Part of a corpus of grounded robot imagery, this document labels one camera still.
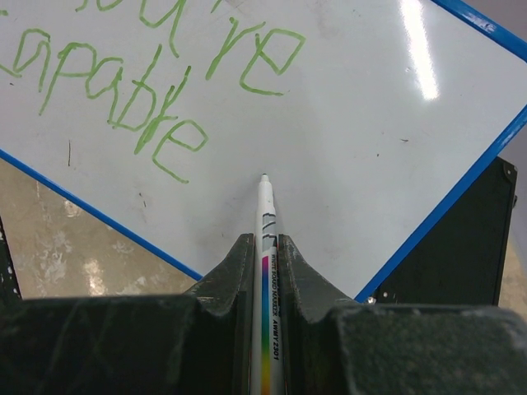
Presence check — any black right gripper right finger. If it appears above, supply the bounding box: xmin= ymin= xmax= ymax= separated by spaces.
xmin=278 ymin=235 xmax=526 ymax=394

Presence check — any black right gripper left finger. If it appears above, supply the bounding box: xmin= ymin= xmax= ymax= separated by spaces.
xmin=1 ymin=234 xmax=254 ymax=394

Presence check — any white whiteboard marker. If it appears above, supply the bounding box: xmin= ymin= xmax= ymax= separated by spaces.
xmin=250 ymin=174 xmax=286 ymax=394

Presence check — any blue framed whiteboard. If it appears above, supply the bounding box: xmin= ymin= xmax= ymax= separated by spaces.
xmin=1 ymin=1 xmax=526 ymax=300

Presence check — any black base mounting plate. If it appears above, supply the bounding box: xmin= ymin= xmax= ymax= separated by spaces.
xmin=0 ymin=221 xmax=21 ymax=306

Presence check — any black hard case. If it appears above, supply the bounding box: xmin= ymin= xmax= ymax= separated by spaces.
xmin=368 ymin=157 xmax=517 ymax=305

